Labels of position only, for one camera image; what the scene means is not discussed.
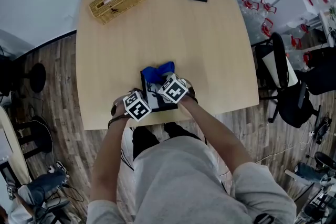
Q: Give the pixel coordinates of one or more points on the black round table base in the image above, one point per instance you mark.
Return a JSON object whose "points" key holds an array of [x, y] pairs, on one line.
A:
{"points": [[39, 136]]}

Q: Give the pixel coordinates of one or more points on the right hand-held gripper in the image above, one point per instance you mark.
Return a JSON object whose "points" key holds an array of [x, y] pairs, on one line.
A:
{"points": [[173, 89]]}

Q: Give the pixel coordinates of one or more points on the black office chair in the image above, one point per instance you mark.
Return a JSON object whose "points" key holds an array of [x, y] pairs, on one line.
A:
{"points": [[296, 112]]}

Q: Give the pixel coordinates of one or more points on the person's right forearm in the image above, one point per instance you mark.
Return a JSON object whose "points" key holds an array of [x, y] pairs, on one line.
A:
{"points": [[218, 136]]}

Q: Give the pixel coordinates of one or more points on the person's grey shirt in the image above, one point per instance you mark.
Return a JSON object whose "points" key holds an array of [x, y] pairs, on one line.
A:
{"points": [[183, 178]]}

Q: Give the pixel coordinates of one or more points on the black folding chair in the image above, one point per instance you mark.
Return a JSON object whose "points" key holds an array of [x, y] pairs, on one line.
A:
{"points": [[279, 44]]}

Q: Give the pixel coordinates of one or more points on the white water dispenser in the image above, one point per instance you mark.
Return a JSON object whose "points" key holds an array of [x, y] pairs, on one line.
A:
{"points": [[291, 8]]}

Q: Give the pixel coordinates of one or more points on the round wooden table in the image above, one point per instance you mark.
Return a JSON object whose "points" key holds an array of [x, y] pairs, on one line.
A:
{"points": [[13, 144]]}

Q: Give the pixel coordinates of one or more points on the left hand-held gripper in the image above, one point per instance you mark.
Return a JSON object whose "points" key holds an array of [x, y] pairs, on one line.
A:
{"points": [[137, 107]]}

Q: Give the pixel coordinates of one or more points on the wicker tissue box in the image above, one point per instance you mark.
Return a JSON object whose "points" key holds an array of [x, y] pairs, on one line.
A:
{"points": [[115, 8]]}

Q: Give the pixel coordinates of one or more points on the tissue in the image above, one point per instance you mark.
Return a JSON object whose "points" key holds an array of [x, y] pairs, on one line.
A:
{"points": [[109, 0]]}

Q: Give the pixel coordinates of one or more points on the group of empty water jugs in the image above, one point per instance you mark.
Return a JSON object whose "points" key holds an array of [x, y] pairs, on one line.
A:
{"points": [[250, 4]]}

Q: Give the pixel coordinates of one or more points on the person's left forearm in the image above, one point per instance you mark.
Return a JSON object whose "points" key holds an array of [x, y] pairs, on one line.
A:
{"points": [[107, 160]]}

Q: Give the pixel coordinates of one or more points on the white power strip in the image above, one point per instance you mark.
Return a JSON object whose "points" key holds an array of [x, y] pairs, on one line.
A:
{"points": [[311, 134]]}

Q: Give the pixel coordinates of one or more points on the black bag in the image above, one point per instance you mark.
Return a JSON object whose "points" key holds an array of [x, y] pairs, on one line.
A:
{"points": [[8, 76]]}

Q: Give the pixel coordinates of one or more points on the black framed deer picture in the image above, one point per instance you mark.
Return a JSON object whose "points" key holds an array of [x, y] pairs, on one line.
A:
{"points": [[152, 102]]}

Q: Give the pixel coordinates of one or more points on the white board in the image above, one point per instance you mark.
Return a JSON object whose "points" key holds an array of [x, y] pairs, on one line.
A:
{"points": [[270, 63]]}

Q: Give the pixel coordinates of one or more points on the person's black trousers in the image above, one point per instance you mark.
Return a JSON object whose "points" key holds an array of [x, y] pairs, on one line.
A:
{"points": [[144, 139]]}

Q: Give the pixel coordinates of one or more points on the blue cleaning cloth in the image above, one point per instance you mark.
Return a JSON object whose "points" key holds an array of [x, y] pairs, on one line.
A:
{"points": [[157, 70]]}

